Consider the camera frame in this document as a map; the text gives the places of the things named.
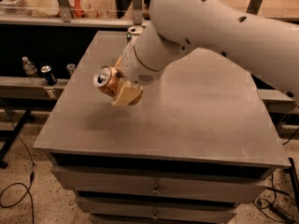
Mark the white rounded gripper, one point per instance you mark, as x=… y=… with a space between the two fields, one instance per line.
x=133 y=66

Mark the orange patterned soda can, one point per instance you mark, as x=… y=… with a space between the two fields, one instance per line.
x=106 y=80

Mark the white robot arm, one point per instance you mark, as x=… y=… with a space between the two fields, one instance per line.
x=267 y=48

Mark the green soda can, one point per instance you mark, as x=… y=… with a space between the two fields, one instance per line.
x=134 y=31

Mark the silver can on shelf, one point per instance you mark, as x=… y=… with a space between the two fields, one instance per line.
x=70 y=69

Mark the dark blue soda can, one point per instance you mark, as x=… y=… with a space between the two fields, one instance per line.
x=48 y=74

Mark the orange white bag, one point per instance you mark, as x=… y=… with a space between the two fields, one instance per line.
x=81 y=9

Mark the clear plastic water bottle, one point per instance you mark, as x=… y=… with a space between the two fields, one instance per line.
x=29 y=67

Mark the grey metal drawer cabinet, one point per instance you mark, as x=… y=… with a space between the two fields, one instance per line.
x=202 y=119

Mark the black stand leg left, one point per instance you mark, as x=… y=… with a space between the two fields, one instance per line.
x=8 y=137

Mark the grey side shelf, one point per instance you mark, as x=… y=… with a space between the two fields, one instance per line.
x=30 y=88

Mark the lower grey drawer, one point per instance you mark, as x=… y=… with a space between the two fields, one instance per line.
x=115 y=208

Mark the grey drawer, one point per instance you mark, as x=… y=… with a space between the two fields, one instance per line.
x=115 y=208
x=215 y=190

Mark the top grey drawer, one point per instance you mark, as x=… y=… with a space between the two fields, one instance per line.
x=215 y=190

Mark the middle metal bracket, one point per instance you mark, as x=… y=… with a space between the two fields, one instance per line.
x=137 y=12

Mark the metal bracket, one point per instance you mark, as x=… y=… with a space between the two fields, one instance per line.
x=137 y=12
x=65 y=11
x=254 y=6

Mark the left metal bracket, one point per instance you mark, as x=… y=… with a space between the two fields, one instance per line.
x=65 y=11

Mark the long grey metal rail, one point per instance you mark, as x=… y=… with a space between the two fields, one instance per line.
x=94 y=23

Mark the right metal bracket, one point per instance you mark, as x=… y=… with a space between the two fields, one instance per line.
x=254 y=6

